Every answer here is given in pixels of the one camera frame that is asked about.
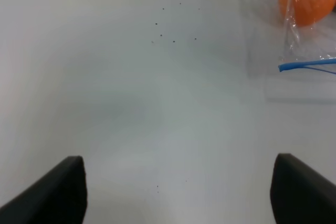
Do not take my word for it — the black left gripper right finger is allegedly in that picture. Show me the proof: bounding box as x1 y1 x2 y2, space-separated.
270 153 335 223

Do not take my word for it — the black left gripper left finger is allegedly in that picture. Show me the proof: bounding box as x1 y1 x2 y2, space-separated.
1 156 88 223

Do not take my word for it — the clear blue-zip plastic bag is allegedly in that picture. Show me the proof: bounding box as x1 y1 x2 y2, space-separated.
242 0 335 104

